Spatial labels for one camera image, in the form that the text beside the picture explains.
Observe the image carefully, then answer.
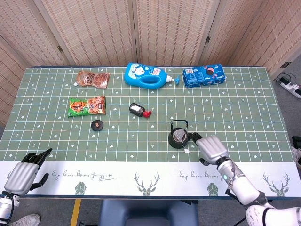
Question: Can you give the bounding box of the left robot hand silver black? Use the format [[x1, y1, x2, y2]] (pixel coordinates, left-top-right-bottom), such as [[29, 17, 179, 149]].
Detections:
[[3, 148, 54, 196]]

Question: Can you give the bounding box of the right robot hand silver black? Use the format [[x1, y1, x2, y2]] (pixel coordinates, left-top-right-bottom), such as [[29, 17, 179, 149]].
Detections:
[[188, 132, 230, 167]]

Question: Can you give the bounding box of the tea bag with string tag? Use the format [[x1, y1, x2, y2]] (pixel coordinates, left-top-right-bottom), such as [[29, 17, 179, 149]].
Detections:
[[173, 128, 191, 154]]

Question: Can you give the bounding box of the black cast iron teapot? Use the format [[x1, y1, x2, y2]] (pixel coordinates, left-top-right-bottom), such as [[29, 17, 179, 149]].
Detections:
[[167, 119, 190, 149]]

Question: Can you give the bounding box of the black teapot lid brown knob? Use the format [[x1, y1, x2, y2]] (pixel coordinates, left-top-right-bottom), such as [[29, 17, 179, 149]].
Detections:
[[91, 119, 104, 131]]

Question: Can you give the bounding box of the green orange snack bag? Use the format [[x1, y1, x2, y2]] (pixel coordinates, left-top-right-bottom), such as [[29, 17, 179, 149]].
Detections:
[[67, 95, 107, 118]]

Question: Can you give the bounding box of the green grid deer tablecloth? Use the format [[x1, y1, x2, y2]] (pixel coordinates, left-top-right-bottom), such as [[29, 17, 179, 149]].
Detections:
[[0, 65, 301, 200]]

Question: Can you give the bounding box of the blue cookie box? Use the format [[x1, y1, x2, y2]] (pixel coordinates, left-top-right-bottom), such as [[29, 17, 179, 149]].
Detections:
[[182, 63, 227, 89]]

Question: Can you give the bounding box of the black bottle with red cap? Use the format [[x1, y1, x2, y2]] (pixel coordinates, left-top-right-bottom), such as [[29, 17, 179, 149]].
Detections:
[[128, 103, 152, 119]]

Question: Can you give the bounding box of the dark blue seat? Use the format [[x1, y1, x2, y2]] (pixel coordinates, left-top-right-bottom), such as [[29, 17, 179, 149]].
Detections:
[[98, 199, 199, 226]]

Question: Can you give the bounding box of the white power strip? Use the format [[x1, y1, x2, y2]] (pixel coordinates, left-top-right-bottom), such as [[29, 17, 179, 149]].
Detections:
[[278, 76, 301, 99]]

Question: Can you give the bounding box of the blue detergent pump bottle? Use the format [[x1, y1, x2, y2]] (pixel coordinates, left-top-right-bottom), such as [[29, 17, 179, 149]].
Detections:
[[124, 62, 181, 89]]

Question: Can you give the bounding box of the brown sauce spout pouch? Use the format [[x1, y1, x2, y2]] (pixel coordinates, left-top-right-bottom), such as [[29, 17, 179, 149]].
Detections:
[[74, 70, 111, 89]]

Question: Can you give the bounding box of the woven folding screen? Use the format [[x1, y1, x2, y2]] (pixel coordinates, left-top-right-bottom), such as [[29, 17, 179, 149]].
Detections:
[[0, 0, 301, 128]]

